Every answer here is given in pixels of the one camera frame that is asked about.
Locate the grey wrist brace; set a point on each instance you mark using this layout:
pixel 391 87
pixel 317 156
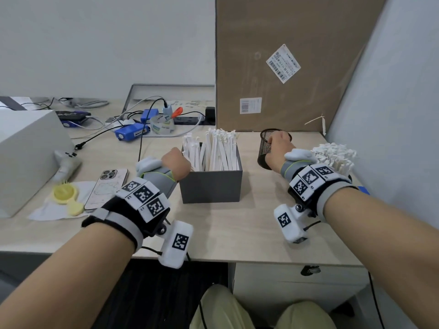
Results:
pixel 156 176
pixel 296 161

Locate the grey handheld controller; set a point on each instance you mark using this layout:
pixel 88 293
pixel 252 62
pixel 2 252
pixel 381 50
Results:
pixel 67 164

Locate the black power strip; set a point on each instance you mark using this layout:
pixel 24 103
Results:
pixel 192 119

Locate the small white barcode label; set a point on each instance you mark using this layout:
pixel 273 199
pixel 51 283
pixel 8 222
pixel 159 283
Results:
pixel 250 105

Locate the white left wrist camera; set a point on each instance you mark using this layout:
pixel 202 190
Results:
pixel 176 244

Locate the grey shallow tray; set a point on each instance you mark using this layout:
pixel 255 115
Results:
pixel 164 92

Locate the person's beige trousers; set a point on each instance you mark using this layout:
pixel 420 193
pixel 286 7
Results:
pixel 223 311

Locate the black and blue device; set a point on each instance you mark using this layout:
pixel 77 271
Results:
pixel 72 117

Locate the black drawer lock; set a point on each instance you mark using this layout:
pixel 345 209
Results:
pixel 310 270

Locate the white shipping label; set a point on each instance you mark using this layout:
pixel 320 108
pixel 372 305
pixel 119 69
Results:
pixel 283 63

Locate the person's left hand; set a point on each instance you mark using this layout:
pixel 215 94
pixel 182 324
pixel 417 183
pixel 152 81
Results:
pixel 176 164

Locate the bunch of white wrapped sticks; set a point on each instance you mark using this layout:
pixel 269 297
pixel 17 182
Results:
pixel 219 150

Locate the blue rectangular battery pack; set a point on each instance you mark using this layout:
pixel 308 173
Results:
pixel 132 131

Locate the yellow plastic lid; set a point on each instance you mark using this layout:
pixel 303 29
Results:
pixel 65 195

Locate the smartphone with clear case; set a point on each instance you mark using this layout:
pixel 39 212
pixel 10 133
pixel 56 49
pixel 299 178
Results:
pixel 106 190

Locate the white drawer cabinet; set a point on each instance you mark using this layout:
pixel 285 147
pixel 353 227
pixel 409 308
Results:
pixel 274 291

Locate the small blue object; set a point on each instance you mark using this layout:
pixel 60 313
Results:
pixel 364 190

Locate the grey square box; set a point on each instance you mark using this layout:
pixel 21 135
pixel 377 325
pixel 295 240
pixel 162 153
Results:
pixel 211 186

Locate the person's right hand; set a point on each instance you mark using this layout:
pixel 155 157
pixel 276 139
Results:
pixel 279 147

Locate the grey left wrist brace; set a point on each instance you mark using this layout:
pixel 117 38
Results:
pixel 156 176

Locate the clear tape roll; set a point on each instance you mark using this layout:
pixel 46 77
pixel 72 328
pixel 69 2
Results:
pixel 162 126

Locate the grey right wrist brace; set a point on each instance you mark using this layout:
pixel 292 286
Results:
pixel 296 161

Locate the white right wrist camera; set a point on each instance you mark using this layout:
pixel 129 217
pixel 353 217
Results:
pixel 289 222

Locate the person's left forearm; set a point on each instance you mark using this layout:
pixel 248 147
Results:
pixel 65 284

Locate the white twisted paper wrapper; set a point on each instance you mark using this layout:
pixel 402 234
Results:
pixel 322 125

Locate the small blue box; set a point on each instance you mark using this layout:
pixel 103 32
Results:
pixel 149 115

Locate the white charger plug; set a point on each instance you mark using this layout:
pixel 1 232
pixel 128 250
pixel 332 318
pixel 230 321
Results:
pixel 167 110

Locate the brown cardboard sheet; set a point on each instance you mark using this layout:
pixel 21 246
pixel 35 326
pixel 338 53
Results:
pixel 308 99

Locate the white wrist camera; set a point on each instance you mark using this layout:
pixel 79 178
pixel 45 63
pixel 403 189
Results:
pixel 176 244
pixel 289 222

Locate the pile of white wrapped sticks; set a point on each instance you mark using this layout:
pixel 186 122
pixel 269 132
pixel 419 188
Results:
pixel 336 157

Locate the black mesh pen cup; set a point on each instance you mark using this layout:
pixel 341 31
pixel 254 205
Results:
pixel 264 150

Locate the white tissue paper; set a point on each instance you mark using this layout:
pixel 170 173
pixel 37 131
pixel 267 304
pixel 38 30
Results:
pixel 44 210

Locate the large white box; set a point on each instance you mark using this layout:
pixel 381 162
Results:
pixel 27 157

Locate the person's right forearm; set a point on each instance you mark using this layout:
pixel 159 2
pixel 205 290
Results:
pixel 384 243

